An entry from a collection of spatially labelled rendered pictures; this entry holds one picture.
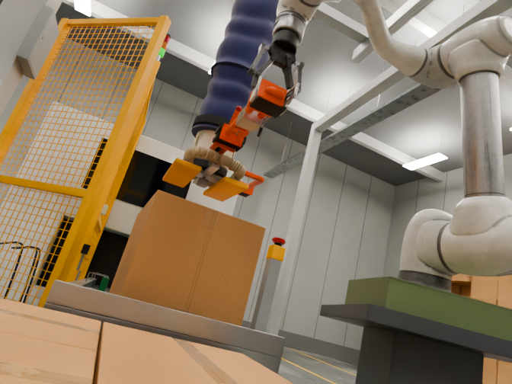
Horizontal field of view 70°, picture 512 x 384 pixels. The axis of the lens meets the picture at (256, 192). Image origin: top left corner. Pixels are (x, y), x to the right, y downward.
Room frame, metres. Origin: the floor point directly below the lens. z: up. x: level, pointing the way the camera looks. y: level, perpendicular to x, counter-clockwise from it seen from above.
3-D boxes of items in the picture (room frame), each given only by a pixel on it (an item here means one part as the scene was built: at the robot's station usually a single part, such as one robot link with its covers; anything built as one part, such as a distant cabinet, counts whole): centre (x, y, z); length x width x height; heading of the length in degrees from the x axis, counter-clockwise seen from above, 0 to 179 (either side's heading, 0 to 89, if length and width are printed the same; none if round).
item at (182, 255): (1.49, 0.22, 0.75); 0.60 x 0.40 x 0.40; 20
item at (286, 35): (0.86, 0.03, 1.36); 0.08 x 0.07 x 0.09; 108
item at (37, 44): (1.58, 1.22, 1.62); 0.20 x 0.05 x 0.30; 18
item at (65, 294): (1.15, 0.13, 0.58); 0.70 x 0.03 x 0.06; 108
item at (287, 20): (0.86, 0.03, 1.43); 0.09 x 0.09 x 0.06
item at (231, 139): (1.19, 0.14, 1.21); 0.10 x 0.08 x 0.06; 108
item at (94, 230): (2.72, 1.06, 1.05); 1.17 x 0.10 x 2.10; 18
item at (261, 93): (0.86, 0.04, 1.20); 0.08 x 0.07 x 0.05; 18
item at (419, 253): (1.14, -0.60, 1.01); 0.18 x 0.16 x 0.22; 20
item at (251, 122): (0.99, 0.07, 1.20); 0.07 x 0.07 x 0.04; 18
